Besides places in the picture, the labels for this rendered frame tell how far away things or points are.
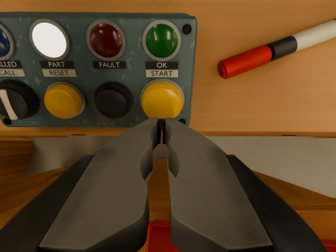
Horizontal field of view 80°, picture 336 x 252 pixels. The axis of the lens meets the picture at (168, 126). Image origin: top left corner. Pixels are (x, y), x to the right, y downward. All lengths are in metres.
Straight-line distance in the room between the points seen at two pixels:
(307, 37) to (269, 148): 1.02
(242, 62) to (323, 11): 0.10
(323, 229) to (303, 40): 0.25
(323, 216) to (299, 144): 0.95
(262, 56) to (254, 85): 0.02
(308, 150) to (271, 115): 1.12
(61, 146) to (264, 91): 1.10
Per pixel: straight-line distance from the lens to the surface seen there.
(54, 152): 1.22
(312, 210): 0.35
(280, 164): 1.24
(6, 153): 1.15
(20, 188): 0.86
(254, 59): 0.19
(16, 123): 0.20
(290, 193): 0.47
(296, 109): 0.21
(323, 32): 0.22
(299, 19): 0.24
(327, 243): 0.34
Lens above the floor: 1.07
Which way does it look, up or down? 86 degrees down
